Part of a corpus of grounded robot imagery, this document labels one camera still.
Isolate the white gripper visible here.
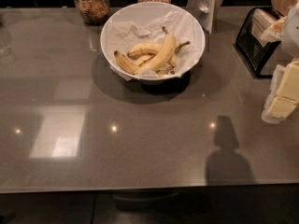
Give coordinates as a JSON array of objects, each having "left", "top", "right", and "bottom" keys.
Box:
[{"left": 262, "top": 59, "right": 299, "bottom": 124}]

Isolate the long top banana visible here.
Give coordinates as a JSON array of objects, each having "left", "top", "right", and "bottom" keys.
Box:
[{"left": 135, "top": 26, "right": 177, "bottom": 75}]

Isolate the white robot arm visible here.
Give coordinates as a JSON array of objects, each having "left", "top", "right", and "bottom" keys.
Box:
[{"left": 261, "top": 0, "right": 299, "bottom": 124}]

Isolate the curved back banana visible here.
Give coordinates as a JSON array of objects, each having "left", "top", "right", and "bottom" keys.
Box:
[{"left": 127, "top": 41, "right": 191, "bottom": 66}]

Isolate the white bowl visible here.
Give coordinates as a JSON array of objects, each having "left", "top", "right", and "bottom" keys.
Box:
[{"left": 100, "top": 2, "right": 206, "bottom": 84}]

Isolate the left front banana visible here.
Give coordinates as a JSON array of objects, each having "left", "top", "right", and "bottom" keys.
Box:
[{"left": 114, "top": 50, "right": 152, "bottom": 75}]

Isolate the white paper liner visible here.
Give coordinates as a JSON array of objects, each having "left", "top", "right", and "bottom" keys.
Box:
[{"left": 100, "top": 3, "right": 206, "bottom": 83}]

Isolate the glass jar with brown nuts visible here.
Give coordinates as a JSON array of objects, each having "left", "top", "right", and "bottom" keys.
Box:
[{"left": 74, "top": 0, "right": 110, "bottom": 25}]

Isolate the black wire napkin holder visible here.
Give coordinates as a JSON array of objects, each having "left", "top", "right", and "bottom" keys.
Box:
[{"left": 235, "top": 7, "right": 282, "bottom": 78}]

